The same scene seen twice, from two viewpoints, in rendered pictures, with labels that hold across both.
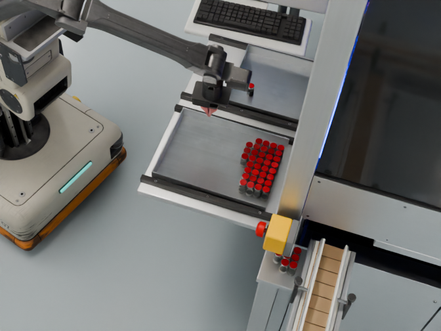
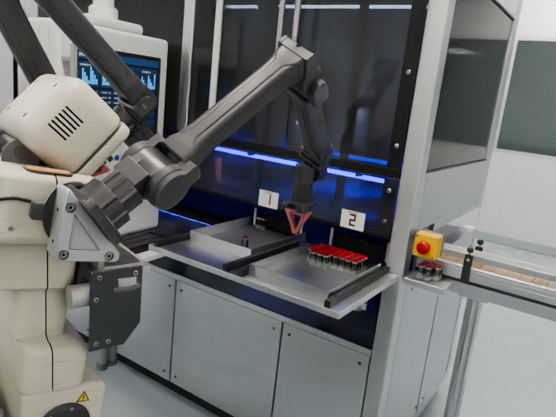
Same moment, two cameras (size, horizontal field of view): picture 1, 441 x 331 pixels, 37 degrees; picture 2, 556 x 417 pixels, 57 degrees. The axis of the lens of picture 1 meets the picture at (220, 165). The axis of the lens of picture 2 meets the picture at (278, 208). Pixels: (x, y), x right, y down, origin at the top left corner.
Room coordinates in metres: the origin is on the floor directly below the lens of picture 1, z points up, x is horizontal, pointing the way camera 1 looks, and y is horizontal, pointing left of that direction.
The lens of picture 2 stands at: (0.77, 1.41, 1.40)
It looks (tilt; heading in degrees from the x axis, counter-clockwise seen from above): 13 degrees down; 290
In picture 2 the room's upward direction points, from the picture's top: 6 degrees clockwise
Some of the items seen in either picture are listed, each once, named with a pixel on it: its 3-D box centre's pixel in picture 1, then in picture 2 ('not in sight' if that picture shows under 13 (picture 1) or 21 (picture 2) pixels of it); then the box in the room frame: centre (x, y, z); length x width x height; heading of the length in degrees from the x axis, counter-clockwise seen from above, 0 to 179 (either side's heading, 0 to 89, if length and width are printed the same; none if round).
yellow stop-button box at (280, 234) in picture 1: (280, 234); (428, 244); (0.85, -0.17, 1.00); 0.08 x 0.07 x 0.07; 77
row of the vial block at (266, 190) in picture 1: (272, 172); (342, 256); (1.11, -0.15, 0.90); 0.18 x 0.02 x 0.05; 167
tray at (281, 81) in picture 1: (287, 88); (250, 235); (1.45, -0.19, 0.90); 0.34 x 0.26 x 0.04; 77
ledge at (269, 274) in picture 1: (287, 266); (430, 280); (0.82, -0.21, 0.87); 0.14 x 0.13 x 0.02; 77
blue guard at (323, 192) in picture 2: not in sight; (172, 158); (1.91, -0.39, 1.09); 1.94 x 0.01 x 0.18; 167
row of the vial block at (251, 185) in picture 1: (257, 167); (335, 259); (1.12, -0.11, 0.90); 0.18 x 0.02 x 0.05; 167
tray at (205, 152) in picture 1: (222, 158); (317, 269); (1.14, 0.00, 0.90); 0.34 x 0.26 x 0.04; 77
